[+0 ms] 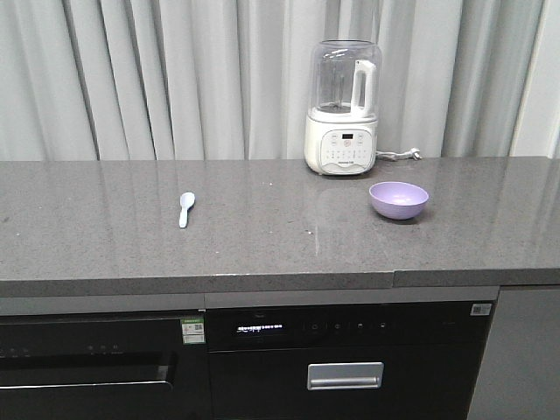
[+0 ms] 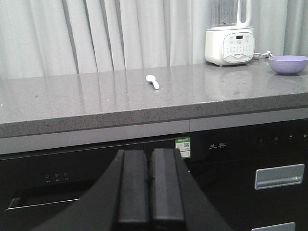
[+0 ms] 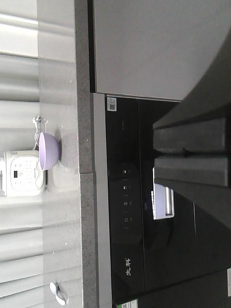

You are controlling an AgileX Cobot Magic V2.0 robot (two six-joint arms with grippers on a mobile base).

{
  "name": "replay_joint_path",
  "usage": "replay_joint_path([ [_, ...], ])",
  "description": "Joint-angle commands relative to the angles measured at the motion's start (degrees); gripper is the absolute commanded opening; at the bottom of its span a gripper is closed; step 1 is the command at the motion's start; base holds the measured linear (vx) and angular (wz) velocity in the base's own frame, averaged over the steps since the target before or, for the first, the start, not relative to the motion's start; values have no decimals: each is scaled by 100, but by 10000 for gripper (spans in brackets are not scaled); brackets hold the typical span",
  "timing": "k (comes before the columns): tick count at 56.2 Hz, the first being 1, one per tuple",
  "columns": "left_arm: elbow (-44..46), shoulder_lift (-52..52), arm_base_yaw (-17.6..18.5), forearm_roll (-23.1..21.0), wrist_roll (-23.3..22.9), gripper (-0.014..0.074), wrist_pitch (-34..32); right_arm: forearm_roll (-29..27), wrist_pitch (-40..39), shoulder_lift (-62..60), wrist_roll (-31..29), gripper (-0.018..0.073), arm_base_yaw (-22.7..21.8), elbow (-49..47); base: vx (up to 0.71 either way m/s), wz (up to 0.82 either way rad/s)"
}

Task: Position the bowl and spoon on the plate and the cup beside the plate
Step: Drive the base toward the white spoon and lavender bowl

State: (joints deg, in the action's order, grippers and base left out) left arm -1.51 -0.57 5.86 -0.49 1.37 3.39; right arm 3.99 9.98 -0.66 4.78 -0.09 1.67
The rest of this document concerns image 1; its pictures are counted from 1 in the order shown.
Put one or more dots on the purple plastic bowl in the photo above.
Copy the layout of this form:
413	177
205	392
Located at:
398	200

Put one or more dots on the light blue plastic spoon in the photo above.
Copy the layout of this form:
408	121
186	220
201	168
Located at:
186	201

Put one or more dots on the green white energy label sticker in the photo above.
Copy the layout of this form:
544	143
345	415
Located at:
193	330

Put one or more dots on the white QR code sticker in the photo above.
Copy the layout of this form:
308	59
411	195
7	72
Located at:
481	309

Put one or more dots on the grey pleated curtain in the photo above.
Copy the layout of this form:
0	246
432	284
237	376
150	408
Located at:
189	80

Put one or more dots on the black built-in appliance with drawer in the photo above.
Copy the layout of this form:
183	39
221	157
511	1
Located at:
258	359

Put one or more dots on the white blender with clear jar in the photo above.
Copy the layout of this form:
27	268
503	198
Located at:
343	109

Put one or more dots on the grey cabinet panel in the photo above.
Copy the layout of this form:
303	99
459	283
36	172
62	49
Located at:
519	373

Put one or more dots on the silver drawer handle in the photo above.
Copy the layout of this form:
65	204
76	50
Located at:
344	376

